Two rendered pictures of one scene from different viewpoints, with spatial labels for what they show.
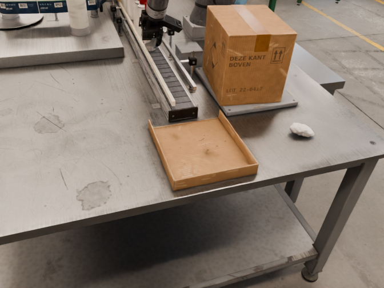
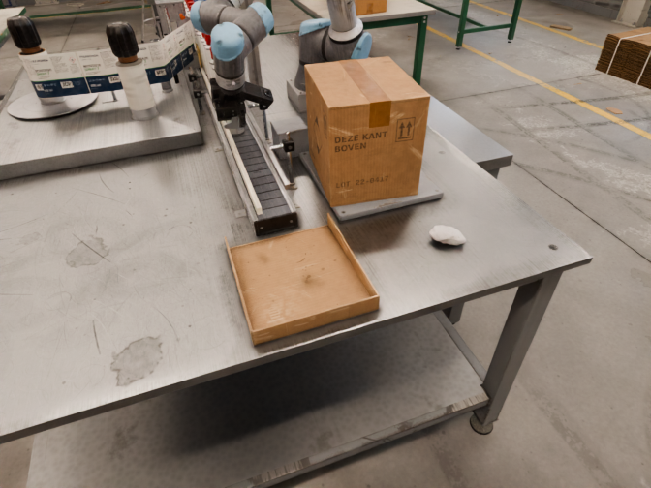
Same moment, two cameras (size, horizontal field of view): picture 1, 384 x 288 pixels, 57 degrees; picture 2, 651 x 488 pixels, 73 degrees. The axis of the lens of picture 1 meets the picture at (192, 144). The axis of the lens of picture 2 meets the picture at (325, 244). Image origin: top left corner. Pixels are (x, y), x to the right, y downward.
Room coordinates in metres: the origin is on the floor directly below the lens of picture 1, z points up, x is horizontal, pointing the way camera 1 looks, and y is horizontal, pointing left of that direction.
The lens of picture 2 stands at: (0.17, -0.13, 1.51)
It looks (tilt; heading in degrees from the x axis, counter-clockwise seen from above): 40 degrees down; 3
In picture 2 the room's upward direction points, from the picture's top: 2 degrees counter-clockwise
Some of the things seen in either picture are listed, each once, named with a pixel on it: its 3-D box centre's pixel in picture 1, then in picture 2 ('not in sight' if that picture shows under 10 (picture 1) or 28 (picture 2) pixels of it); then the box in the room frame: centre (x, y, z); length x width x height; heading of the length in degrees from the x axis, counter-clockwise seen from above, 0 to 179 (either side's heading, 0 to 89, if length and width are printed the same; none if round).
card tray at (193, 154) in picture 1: (199, 145); (295, 270); (0.87, -0.02, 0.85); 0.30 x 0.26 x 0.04; 21
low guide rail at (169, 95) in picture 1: (140, 41); (223, 121); (1.51, 0.26, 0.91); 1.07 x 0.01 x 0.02; 21
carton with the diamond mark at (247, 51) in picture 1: (243, 53); (360, 129); (1.27, -0.18, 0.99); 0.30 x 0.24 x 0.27; 14
